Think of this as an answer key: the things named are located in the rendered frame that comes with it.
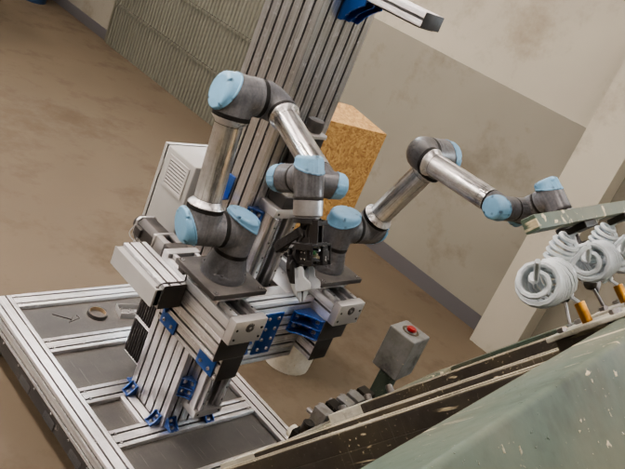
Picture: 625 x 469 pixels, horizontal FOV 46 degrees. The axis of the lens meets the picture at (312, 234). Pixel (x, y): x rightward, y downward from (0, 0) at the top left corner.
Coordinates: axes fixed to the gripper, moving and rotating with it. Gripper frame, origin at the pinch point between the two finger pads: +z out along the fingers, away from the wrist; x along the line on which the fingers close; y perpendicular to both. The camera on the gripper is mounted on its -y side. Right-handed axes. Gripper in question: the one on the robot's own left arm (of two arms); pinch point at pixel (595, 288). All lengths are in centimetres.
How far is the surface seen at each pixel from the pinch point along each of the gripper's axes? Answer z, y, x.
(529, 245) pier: -37, 273, 21
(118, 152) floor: -224, 256, 272
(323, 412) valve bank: 5, 2, 94
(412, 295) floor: -38, 310, 113
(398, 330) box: -11, 43, 70
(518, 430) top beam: 4, -179, 12
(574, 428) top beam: 6, -171, 9
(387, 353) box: -5, 45, 77
